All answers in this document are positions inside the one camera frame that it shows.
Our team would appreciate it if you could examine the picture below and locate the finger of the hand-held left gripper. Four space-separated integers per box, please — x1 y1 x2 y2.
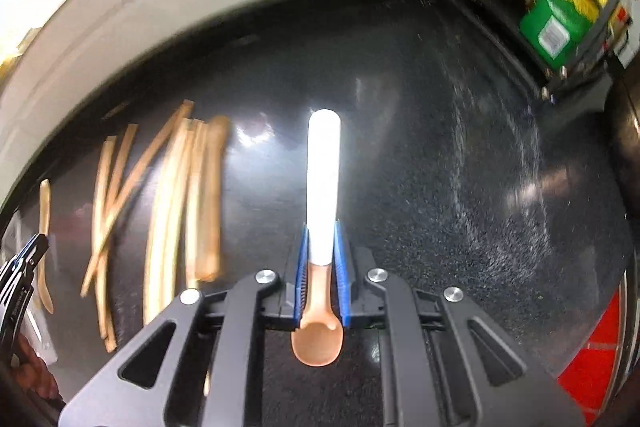
0 274 38 350
0 232 51 280

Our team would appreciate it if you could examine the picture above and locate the white handled orange spoon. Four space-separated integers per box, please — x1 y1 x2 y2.
291 108 345 368

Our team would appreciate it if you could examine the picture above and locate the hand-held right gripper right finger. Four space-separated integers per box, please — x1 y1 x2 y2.
334 219 586 427

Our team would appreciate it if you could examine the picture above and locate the red sheet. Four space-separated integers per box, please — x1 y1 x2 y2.
557 292 623 420

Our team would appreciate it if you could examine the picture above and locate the large wooden spoon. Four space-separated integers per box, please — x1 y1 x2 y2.
197 114 232 283

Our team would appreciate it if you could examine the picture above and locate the person's left hand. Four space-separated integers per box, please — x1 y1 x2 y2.
10 337 63 405

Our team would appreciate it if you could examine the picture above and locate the small wooden spoon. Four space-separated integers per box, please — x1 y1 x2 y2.
39 179 55 314

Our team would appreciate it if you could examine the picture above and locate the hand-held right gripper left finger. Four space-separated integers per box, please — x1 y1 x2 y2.
57 224 311 427

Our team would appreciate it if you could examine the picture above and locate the clear plastic tray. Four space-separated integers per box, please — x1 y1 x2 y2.
10 207 58 363

